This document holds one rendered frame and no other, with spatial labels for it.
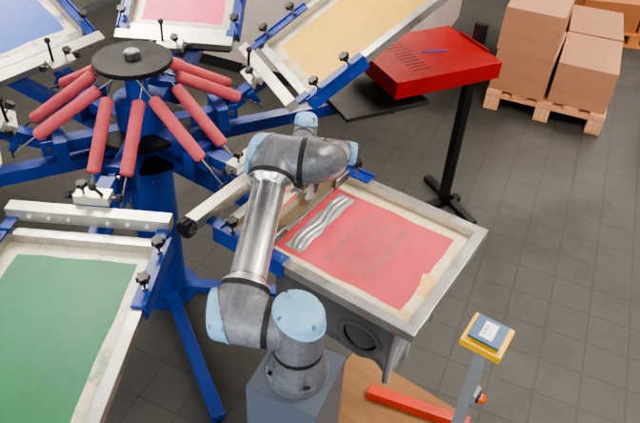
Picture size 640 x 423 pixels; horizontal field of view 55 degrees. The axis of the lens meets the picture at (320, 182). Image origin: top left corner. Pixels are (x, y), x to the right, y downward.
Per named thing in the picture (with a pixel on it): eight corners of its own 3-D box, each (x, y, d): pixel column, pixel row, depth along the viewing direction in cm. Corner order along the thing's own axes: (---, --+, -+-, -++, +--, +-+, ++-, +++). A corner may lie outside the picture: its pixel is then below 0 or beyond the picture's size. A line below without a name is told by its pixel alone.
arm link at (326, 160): (350, 145, 149) (359, 135, 197) (305, 139, 150) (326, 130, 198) (344, 191, 150) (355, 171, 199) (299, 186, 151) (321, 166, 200)
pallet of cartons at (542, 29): (621, 68, 552) (656, -23, 502) (596, 140, 454) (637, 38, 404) (513, 40, 587) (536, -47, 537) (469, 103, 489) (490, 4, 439)
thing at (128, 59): (221, 280, 327) (205, 47, 244) (167, 329, 301) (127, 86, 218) (168, 249, 344) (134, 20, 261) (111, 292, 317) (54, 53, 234)
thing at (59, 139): (275, 132, 274) (275, 110, 267) (143, 227, 222) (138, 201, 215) (146, 76, 309) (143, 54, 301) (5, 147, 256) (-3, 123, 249)
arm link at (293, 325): (319, 372, 134) (323, 332, 126) (260, 361, 136) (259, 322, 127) (328, 329, 144) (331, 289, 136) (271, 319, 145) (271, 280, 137)
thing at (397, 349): (436, 315, 249) (456, 238, 222) (382, 395, 219) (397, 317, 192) (430, 312, 250) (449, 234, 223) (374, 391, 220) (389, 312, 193)
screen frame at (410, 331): (486, 237, 223) (488, 230, 221) (412, 344, 184) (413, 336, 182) (309, 159, 256) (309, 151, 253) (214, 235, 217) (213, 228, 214)
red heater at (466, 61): (445, 43, 341) (449, 22, 333) (497, 80, 309) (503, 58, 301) (348, 60, 318) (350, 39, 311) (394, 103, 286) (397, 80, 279)
